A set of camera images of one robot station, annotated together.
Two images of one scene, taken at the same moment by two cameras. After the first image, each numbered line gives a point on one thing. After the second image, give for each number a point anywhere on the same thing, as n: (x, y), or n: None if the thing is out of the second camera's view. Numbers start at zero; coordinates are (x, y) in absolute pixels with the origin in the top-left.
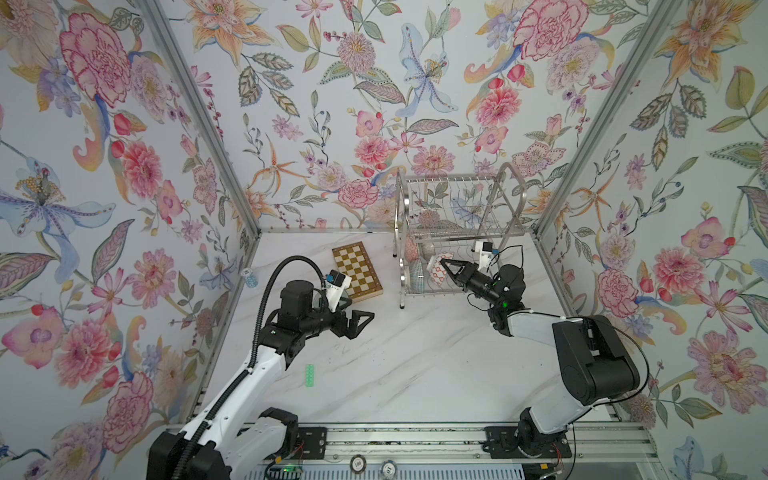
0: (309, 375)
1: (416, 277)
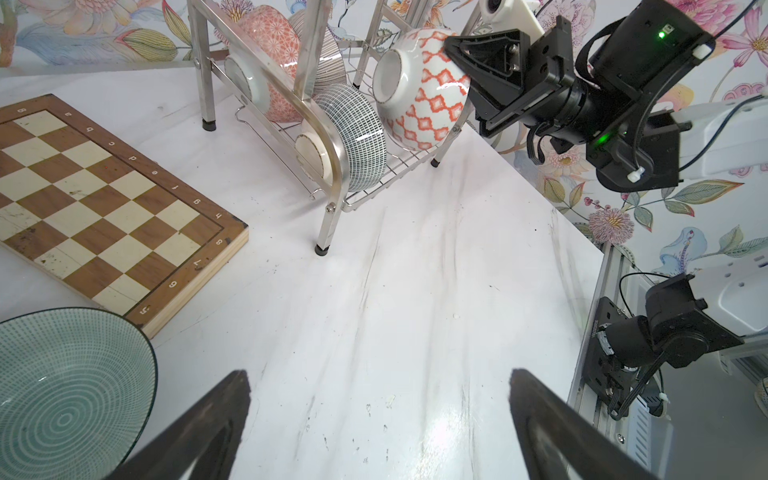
0: None
1: (363, 134)
